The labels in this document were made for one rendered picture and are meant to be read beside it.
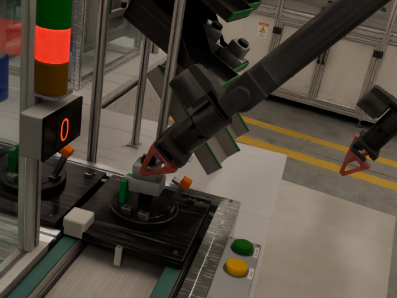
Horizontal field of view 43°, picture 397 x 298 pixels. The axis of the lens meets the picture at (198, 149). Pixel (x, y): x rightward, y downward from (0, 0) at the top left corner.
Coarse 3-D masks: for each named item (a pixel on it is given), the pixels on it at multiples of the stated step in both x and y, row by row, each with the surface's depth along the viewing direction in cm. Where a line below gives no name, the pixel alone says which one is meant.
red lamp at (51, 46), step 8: (40, 32) 72; (48, 32) 71; (56, 32) 72; (64, 32) 72; (40, 40) 72; (48, 40) 72; (56, 40) 72; (64, 40) 73; (40, 48) 73; (48, 48) 72; (56, 48) 73; (64, 48) 74; (40, 56) 73; (48, 56) 73; (56, 56) 73; (64, 56) 74
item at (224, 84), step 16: (144, 0) 112; (160, 0) 125; (128, 16) 115; (144, 16) 114; (160, 16) 112; (192, 16) 122; (144, 32) 115; (160, 32) 113; (192, 32) 124; (192, 48) 124; (208, 48) 123; (192, 64) 113; (208, 64) 122; (224, 64) 123; (224, 80) 121
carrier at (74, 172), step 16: (48, 160) 114; (48, 176) 108; (64, 176) 109; (80, 176) 114; (96, 176) 115; (48, 192) 104; (64, 192) 107; (80, 192) 108; (48, 208) 100; (64, 208) 101; (48, 224) 96
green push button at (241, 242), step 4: (236, 240) 100; (240, 240) 101; (244, 240) 101; (236, 244) 99; (240, 244) 99; (244, 244) 100; (248, 244) 100; (236, 248) 98; (240, 248) 98; (244, 248) 98; (248, 248) 98; (252, 248) 99; (240, 252) 98; (244, 252) 98; (248, 252) 98
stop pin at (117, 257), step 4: (116, 248) 93; (120, 248) 93; (116, 252) 93; (120, 252) 93; (116, 256) 94; (120, 256) 93; (116, 260) 94; (120, 260) 94; (116, 264) 94; (120, 264) 94
